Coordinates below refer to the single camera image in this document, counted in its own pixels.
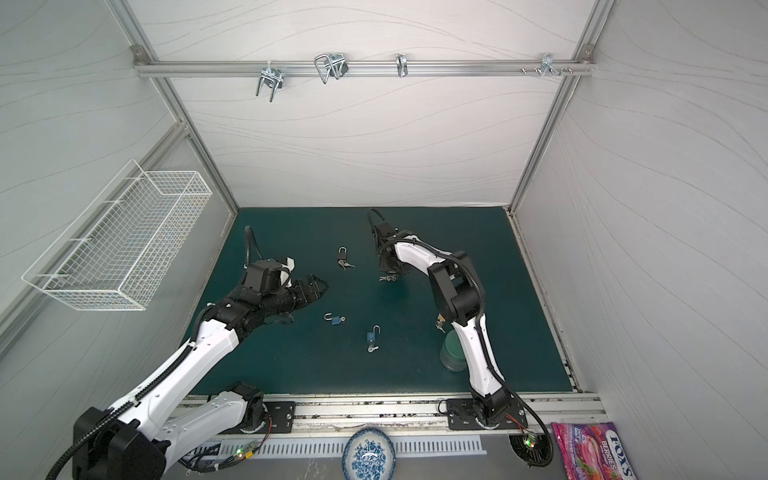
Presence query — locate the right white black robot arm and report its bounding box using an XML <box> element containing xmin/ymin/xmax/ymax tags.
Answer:
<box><xmin>367</xmin><ymin>208</ymin><xmax>555</xmax><ymax>468</ymax></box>

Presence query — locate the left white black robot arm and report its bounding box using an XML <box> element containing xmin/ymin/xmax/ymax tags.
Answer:
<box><xmin>46</xmin><ymin>227</ymin><xmax>329</xmax><ymax>479</ymax></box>

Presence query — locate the blue padlock left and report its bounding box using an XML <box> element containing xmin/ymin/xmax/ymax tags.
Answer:
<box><xmin>324</xmin><ymin>312</ymin><xmax>346</xmax><ymax>326</ymax></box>

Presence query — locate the black padlock with keys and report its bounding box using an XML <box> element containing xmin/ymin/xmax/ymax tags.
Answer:
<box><xmin>337</xmin><ymin>246</ymin><xmax>354</xmax><ymax>270</ymax></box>

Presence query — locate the green table mat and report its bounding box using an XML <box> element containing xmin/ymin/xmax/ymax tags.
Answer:
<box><xmin>194</xmin><ymin>207</ymin><xmax>571</xmax><ymax>395</ymax></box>

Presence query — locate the blue padlock with keys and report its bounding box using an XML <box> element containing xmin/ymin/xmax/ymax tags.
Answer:
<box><xmin>366</xmin><ymin>325</ymin><xmax>381</xmax><ymax>353</ymax></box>

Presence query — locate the brass padlock with keys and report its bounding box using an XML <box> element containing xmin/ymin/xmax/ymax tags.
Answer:
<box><xmin>435</xmin><ymin>314</ymin><xmax>446</xmax><ymax>333</ymax></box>

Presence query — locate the green lidded jar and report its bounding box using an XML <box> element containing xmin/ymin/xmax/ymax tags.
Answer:
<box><xmin>440</xmin><ymin>330</ymin><xmax>468</xmax><ymax>372</ymax></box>

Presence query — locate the blue white patterned plate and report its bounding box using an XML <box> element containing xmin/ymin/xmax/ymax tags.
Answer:
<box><xmin>342</xmin><ymin>427</ymin><xmax>397</xmax><ymax>480</ymax></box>

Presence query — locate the metal U-bolt clamp middle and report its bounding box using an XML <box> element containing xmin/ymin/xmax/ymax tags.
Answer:
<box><xmin>314</xmin><ymin>53</ymin><xmax>349</xmax><ymax>84</ymax></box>

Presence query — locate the metal u-bolt clamp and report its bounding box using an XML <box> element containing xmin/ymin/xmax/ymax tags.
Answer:
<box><xmin>314</xmin><ymin>53</ymin><xmax>349</xmax><ymax>84</ymax></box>
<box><xmin>255</xmin><ymin>66</ymin><xmax>284</xmax><ymax>102</ymax></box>

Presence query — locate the metal U-bolt clamp left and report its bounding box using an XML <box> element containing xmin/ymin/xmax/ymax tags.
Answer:
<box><xmin>255</xmin><ymin>66</ymin><xmax>284</xmax><ymax>102</ymax></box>

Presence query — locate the metal bolt clamp right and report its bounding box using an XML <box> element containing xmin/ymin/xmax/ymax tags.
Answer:
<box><xmin>520</xmin><ymin>53</ymin><xmax>573</xmax><ymax>77</ymax></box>

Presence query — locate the black round fan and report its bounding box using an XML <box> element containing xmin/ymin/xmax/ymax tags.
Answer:
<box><xmin>509</xmin><ymin>432</ymin><xmax>553</xmax><ymax>468</ymax></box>

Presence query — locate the pink Fox's candy bag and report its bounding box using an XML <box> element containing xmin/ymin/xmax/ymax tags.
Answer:
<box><xmin>552</xmin><ymin>422</ymin><xmax>637</xmax><ymax>480</ymax></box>

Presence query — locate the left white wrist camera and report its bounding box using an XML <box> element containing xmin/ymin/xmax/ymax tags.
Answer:
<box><xmin>276</xmin><ymin>256</ymin><xmax>295</xmax><ymax>273</ymax></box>

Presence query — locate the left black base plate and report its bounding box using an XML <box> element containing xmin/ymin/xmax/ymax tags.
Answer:
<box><xmin>232</xmin><ymin>400</ymin><xmax>296</xmax><ymax>434</ymax></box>

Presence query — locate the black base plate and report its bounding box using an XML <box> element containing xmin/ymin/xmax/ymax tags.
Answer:
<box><xmin>437</xmin><ymin>398</ymin><xmax>529</xmax><ymax>431</ymax></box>
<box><xmin>232</xmin><ymin>400</ymin><xmax>296</xmax><ymax>434</ymax></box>

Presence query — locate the white wire basket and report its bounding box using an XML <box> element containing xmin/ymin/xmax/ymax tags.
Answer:
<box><xmin>21</xmin><ymin>160</ymin><xmax>212</xmax><ymax>311</ymax></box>

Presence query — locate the small metal bracket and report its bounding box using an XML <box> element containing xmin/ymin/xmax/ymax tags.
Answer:
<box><xmin>395</xmin><ymin>53</ymin><xmax>408</xmax><ymax>78</ymax></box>

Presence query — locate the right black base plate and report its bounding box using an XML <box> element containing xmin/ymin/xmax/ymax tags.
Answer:
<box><xmin>437</xmin><ymin>398</ymin><xmax>529</xmax><ymax>431</ymax></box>

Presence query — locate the white vented cable duct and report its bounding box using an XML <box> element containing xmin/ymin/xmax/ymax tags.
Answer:
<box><xmin>252</xmin><ymin>435</ymin><xmax>487</xmax><ymax>459</ymax></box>

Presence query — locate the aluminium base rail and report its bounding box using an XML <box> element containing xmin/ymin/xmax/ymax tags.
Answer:
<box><xmin>264</xmin><ymin>392</ymin><xmax>609</xmax><ymax>437</ymax></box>

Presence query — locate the aluminium crossbar rail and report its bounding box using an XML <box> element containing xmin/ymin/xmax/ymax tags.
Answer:
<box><xmin>134</xmin><ymin>58</ymin><xmax>597</xmax><ymax>78</ymax></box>

